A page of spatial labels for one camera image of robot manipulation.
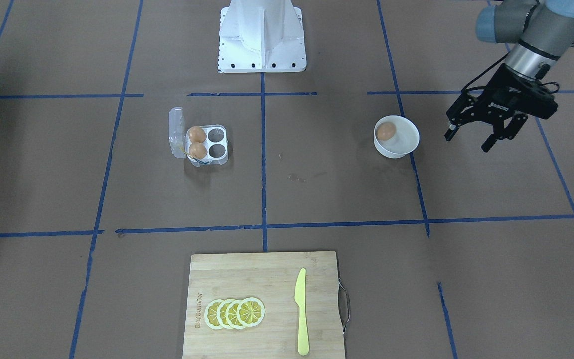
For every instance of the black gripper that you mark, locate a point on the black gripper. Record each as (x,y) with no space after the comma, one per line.
(497,94)

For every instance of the brown egg from bowl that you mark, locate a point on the brown egg from bowl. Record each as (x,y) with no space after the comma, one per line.
(385,131)

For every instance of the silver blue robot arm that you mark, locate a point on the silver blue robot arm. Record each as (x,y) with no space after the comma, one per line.
(540,32)

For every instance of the clear plastic egg box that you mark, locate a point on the clear plastic egg box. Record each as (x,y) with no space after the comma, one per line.
(205,145)

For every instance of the brown egg in box rear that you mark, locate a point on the brown egg in box rear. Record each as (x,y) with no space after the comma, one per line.
(197,134)

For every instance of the brown egg in box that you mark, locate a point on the brown egg in box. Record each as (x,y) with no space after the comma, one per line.
(198,150)
(197,134)

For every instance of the brown egg in box front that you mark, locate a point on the brown egg in box front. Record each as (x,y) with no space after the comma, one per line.
(198,150)

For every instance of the white bowl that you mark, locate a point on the white bowl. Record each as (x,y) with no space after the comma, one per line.
(405,141)

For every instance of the yellow plastic knife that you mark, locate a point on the yellow plastic knife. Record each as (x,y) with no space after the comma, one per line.
(303,345)

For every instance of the yellow green rubber band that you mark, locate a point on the yellow green rubber band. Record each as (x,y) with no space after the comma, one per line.
(185,154)

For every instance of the bamboo cutting board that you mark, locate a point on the bamboo cutting board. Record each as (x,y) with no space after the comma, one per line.
(279,305)

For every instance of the lemon slice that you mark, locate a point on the lemon slice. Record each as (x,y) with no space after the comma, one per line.
(232,315)
(222,313)
(252,311)
(211,315)

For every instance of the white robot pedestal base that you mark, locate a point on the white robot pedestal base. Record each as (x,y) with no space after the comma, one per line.
(261,36)

